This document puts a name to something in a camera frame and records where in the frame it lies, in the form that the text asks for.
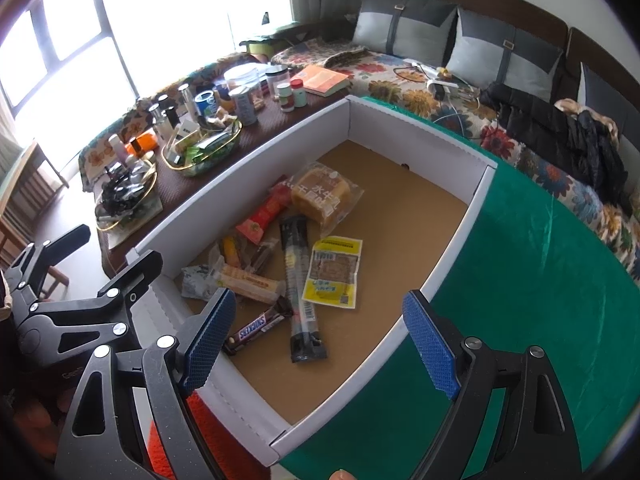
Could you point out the beige patterned cloth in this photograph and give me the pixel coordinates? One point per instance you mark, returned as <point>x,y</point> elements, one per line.
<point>567,106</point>

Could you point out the silver triangular packet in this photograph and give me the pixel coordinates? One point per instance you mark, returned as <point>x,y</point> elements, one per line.
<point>197,280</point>

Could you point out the person's right hand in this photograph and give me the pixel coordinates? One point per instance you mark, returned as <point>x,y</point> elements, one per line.
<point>342,475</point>

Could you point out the white power strip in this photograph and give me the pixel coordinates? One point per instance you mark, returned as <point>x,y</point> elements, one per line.
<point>442,82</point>

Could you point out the orange fuzzy fabric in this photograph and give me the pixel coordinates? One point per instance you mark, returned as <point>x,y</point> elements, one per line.
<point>200,440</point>

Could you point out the white bottle green label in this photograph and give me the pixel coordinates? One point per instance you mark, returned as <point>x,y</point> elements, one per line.
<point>299,93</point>

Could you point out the floral bed sheet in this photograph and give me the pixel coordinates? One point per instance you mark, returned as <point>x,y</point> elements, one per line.
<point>420,105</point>

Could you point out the clear biscuit packet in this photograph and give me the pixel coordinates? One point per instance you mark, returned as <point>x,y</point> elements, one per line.
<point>250,284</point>

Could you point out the black puffer jacket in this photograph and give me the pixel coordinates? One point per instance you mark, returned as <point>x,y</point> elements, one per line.
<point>550,130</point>

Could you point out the gold-rimmed glass tray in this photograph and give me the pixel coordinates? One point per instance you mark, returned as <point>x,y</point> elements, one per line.
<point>200,157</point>

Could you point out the light wooden chair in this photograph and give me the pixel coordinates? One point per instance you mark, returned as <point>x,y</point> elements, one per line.
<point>30,195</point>

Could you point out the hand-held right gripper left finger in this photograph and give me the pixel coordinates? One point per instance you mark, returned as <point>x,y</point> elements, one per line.
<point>207,340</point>

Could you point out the packaged bread loaf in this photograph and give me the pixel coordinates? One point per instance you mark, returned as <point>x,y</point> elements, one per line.
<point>320,195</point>

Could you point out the long dark wafer packet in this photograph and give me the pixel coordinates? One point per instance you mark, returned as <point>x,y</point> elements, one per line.
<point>300,285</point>

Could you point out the white cardboard box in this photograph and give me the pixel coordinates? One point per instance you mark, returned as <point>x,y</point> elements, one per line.
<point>410,210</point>

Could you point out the red snack packet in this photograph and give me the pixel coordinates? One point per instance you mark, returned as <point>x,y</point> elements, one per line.
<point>260,220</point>

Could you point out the yellow-green container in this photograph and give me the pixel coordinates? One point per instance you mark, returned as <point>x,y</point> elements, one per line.
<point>260,50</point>

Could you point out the brown side table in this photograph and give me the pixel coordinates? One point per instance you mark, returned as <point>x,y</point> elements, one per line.
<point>260,132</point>

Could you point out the dark chocolate bar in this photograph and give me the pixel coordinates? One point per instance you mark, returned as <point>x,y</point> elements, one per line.
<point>257,327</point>

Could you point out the grey two-tone pillow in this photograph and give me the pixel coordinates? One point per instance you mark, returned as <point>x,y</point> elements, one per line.
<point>610,95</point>
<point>400,25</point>
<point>505,50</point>

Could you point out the group of cosmetic bottles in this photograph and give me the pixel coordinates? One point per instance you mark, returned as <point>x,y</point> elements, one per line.
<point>167,115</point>

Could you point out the green foil packet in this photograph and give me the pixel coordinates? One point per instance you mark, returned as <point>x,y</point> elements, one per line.
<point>210,147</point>

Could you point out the clear jar black lid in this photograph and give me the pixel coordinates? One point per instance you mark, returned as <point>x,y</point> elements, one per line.
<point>277,82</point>

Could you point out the clear round lidded container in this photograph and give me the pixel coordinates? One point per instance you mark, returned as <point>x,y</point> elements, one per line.
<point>242,77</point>

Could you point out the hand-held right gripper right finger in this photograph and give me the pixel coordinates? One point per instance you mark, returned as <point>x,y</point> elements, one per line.
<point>432,345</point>

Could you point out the orange book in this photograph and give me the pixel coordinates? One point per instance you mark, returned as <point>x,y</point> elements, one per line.
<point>320,79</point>

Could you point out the small red white bottle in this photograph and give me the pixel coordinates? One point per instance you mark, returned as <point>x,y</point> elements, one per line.
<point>286,97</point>

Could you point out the window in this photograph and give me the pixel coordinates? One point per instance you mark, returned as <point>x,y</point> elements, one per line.
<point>150,10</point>

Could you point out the green satin cloth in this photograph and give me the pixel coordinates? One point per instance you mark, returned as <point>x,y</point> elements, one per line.
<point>525,285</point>

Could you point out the glass tray with black clips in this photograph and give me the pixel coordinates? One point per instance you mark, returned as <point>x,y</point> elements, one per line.
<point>122,195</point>

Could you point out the small orange box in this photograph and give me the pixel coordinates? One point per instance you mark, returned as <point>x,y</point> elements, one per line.
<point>141,143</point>

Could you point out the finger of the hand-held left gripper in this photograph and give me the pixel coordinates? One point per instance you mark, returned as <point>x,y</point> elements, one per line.
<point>50,252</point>
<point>135,280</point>

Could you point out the orange sausage packet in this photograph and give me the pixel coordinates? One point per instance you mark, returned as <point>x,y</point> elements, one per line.
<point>231,250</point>

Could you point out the patterned tin can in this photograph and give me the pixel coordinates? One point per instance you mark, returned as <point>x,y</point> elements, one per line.
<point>243,106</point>

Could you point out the yellow tofu packet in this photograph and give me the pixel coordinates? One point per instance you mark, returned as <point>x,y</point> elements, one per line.
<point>332,270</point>

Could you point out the blue tin can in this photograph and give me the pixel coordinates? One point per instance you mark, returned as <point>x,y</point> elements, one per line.
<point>206,104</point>

